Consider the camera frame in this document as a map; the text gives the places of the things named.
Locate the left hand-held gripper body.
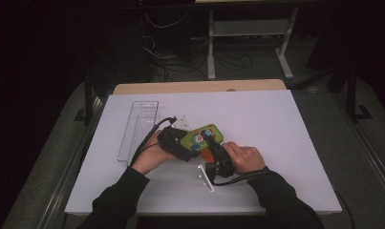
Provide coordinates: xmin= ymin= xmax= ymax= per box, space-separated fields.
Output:
xmin=157 ymin=114 xmax=194 ymax=162

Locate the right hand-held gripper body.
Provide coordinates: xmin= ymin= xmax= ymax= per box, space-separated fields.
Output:
xmin=198 ymin=142 xmax=236 ymax=194

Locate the green patterned phone case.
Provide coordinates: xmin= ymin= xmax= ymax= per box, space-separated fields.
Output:
xmin=180 ymin=123 xmax=225 ymax=153

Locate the person's right hand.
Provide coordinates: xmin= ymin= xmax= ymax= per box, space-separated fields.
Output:
xmin=222 ymin=141 xmax=267 ymax=175

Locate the person's left hand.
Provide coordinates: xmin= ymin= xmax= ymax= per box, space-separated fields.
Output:
xmin=131 ymin=130 xmax=179 ymax=176

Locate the clear plastic tray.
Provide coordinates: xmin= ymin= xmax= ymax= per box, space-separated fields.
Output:
xmin=117 ymin=100 xmax=160 ymax=166

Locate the black metal stand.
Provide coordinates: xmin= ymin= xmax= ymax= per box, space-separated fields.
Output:
xmin=346 ymin=63 xmax=374 ymax=122
xmin=74 ymin=71 xmax=96 ymax=125

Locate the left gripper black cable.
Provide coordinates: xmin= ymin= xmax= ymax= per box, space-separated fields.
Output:
xmin=129 ymin=115 xmax=178 ymax=167

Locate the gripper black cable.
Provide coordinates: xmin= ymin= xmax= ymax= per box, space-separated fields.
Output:
xmin=129 ymin=115 xmax=178 ymax=167
xmin=212 ymin=170 xmax=356 ymax=229

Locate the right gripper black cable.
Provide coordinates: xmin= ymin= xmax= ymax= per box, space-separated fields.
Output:
xmin=212 ymin=170 xmax=356 ymax=229

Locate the tangle of black floor cables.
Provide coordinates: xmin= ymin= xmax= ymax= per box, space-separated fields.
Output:
xmin=141 ymin=34 xmax=270 ymax=82

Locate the white desk frame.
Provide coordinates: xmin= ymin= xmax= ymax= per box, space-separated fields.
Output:
xmin=206 ymin=6 xmax=300 ymax=80

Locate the grey metal frame rail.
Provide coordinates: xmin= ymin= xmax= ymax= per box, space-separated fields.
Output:
xmin=332 ymin=94 xmax=385 ymax=198
xmin=36 ymin=94 xmax=113 ymax=229

